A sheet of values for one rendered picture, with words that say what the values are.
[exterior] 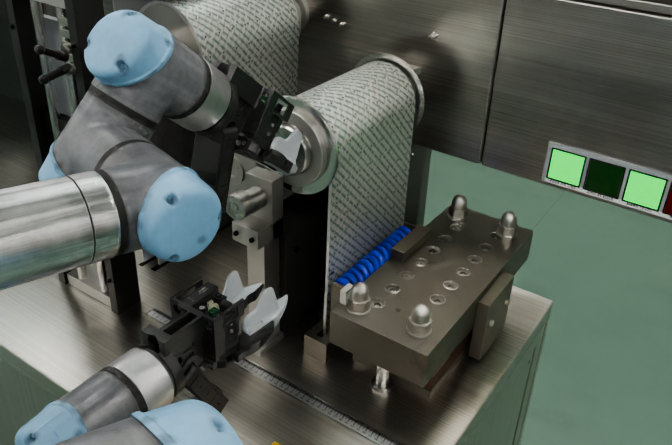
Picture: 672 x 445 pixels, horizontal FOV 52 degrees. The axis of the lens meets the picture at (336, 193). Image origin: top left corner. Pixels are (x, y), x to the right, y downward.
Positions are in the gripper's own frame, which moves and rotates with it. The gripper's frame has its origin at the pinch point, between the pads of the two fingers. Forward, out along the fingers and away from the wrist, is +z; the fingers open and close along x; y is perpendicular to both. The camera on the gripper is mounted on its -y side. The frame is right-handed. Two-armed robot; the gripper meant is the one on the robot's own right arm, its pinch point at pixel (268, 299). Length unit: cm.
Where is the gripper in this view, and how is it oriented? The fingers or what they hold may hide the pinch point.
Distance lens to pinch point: 95.1
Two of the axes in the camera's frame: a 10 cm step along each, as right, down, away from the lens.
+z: 5.7, -3.8, 7.3
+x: -8.2, -3.0, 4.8
